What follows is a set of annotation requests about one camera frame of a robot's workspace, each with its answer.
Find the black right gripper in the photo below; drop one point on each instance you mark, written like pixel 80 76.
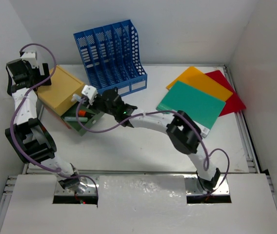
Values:
pixel 96 98

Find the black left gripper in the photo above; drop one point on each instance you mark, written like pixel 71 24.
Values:
pixel 37 70

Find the black orange highlighter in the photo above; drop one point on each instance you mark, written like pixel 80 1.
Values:
pixel 83 113

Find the yellow drawer box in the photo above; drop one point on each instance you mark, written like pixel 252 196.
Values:
pixel 58 96

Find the green glue stick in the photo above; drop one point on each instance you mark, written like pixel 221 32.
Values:
pixel 76 119

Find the pink bottom drawer box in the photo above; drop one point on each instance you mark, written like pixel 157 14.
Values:
pixel 66 124

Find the green folder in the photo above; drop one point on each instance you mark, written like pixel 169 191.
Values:
pixel 202 108

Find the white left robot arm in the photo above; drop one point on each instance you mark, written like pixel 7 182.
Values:
pixel 26 134

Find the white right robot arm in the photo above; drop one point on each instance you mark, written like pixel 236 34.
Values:
pixel 184 134

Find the blue file organizer rack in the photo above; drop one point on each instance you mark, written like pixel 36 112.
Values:
pixel 110 55

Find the orange folder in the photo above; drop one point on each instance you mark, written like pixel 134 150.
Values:
pixel 199 80

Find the red folder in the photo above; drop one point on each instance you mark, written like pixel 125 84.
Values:
pixel 234 104

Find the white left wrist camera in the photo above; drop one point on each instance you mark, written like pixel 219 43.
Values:
pixel 31 57

